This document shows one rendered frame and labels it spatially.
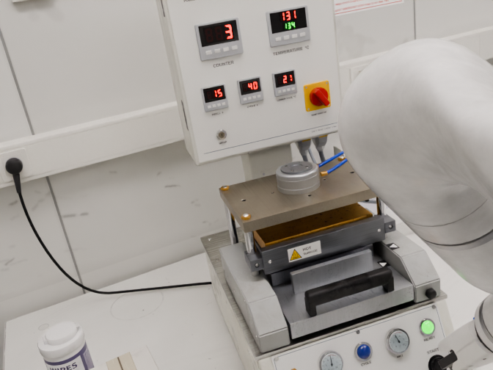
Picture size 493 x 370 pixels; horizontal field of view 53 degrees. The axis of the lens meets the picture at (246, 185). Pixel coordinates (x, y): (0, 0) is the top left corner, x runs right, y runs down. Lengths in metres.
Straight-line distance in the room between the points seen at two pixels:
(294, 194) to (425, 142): 0.64
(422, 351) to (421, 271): 0.13
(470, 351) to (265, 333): 0.29
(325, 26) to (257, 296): 0.54
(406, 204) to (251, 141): 0.68
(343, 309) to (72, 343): 0.53
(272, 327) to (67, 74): 0.83
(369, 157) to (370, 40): 1.35
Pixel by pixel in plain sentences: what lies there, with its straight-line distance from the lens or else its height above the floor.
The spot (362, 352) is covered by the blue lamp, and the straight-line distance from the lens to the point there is 0.87.
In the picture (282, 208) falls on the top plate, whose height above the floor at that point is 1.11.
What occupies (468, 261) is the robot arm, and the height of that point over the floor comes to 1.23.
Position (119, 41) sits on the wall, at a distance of 1.35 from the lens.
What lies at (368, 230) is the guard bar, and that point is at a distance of 0.91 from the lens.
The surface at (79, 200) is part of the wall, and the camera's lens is 1.41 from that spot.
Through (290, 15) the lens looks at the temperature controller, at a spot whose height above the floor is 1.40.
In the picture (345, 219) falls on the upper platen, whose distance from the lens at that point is 0.90.
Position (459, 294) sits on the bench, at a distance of 1.26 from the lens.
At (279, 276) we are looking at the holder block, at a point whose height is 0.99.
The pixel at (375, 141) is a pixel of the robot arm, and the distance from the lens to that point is 0.31.
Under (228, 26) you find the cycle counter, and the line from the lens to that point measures 0.97.
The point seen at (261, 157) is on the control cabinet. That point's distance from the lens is 1.06.
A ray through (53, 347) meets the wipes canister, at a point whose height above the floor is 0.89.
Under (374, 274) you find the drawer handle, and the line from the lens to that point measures 0.84.
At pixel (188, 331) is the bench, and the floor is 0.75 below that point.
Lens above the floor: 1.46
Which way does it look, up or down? 21 degrees down
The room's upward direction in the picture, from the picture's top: 10 degrees counter-clockwise
